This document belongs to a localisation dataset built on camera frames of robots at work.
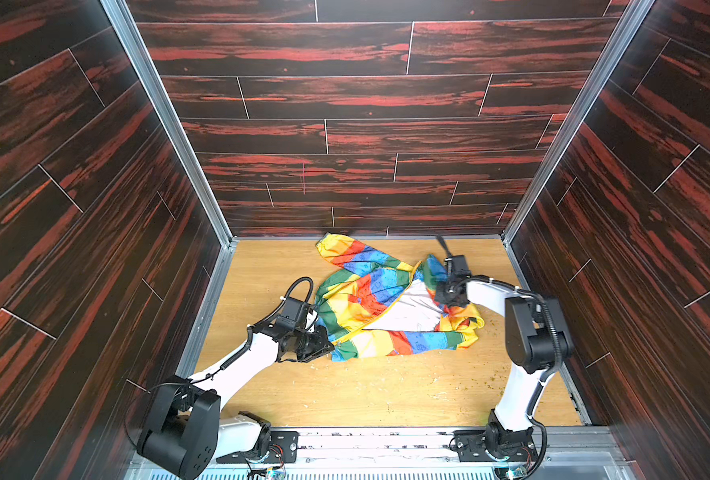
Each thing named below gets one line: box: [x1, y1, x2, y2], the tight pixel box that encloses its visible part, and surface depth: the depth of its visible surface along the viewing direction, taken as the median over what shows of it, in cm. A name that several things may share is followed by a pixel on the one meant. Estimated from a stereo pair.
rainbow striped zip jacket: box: [315, 233, 485, 362], surface depth 96 cm
